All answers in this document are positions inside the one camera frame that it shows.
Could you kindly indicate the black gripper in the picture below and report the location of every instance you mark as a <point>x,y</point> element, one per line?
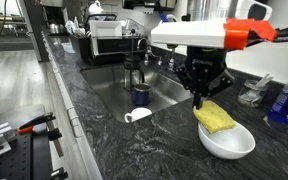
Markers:
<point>205,65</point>

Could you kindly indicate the yellow sponge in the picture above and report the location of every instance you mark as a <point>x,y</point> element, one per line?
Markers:
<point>214,116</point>

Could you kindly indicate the white bowl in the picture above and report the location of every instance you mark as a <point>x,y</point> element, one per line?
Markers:
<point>230,145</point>

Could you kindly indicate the chrome gooseneck faucet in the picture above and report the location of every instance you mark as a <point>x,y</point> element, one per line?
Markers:
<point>172,58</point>

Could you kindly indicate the glass jar with white utensils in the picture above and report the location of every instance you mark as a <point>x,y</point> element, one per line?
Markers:
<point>251,95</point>

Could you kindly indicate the chrome side sprayer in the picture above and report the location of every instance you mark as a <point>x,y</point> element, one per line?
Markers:
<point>149,52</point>

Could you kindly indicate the blue metal mug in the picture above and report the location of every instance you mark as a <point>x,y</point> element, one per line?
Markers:
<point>141,95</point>

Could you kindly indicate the white ceramic mug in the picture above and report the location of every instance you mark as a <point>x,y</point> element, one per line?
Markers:
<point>138,114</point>

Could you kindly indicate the black glass french press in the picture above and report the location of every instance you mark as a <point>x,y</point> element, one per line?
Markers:
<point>132,71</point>

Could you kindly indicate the stainless steel sink basin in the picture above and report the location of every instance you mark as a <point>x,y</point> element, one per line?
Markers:
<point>117,86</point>

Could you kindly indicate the clear plastic container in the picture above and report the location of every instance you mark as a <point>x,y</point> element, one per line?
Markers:
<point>133,26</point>

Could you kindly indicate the black dish rack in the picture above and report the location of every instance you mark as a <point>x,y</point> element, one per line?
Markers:
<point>110,55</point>

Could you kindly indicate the steel paper towel dispenser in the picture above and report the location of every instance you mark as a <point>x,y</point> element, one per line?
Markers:
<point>144,3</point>

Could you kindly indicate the white cutting board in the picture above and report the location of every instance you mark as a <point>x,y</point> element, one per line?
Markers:
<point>105,31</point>

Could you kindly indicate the steel kettle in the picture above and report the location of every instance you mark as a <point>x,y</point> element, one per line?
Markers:
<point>55,28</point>

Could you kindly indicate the black perforated breadboard table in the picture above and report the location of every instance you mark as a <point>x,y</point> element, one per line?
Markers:
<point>14,160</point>

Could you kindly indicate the white camera box orange tape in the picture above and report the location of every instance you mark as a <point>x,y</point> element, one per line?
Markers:
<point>197,33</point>

